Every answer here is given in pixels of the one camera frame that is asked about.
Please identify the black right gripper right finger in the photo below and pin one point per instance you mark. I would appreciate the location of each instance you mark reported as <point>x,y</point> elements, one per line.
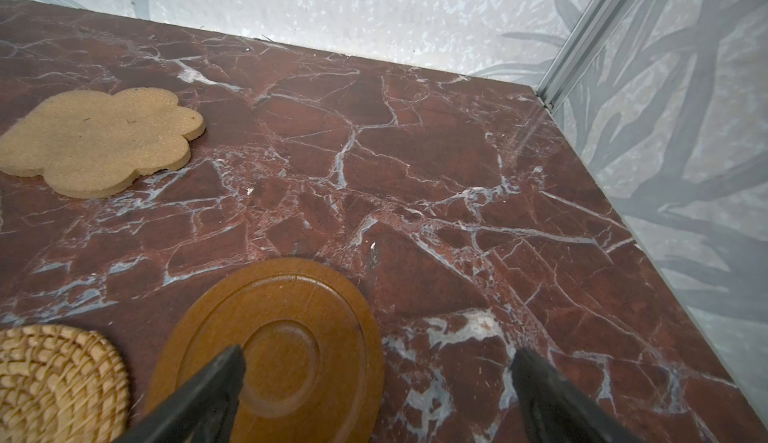
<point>555,410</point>

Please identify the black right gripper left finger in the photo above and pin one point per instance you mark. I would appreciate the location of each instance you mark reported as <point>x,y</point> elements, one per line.
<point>201,410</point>

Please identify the large round wooden coaster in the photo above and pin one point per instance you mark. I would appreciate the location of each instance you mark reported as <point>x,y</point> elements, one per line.
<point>314,361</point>

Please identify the woven rattan round coaster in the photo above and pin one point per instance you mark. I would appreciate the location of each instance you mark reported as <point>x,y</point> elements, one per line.
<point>61,384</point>

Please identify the cork flower-shaped coaster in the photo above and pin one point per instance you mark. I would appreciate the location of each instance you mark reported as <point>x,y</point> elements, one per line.
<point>89,144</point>

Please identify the aluminium frame post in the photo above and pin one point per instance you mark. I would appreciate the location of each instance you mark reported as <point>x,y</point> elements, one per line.
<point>592,30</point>

